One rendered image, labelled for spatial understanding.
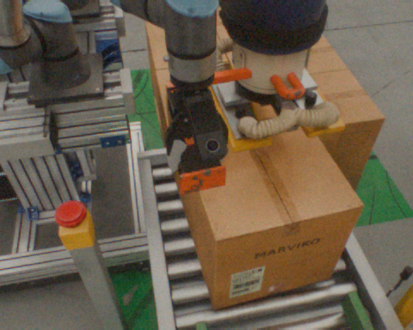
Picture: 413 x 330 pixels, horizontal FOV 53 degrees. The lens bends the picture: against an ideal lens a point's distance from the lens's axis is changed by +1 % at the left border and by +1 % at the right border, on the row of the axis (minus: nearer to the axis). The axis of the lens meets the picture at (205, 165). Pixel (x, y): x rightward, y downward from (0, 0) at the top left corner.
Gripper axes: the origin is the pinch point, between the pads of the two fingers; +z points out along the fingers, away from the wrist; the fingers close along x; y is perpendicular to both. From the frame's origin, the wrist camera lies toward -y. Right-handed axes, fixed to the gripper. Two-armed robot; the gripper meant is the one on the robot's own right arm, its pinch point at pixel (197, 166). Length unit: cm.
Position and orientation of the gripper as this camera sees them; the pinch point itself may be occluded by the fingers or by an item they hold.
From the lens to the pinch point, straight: 78.1
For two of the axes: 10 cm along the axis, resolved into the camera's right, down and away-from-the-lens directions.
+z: 0.0, 6.8, 7.4
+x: -9.6, 2.0, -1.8
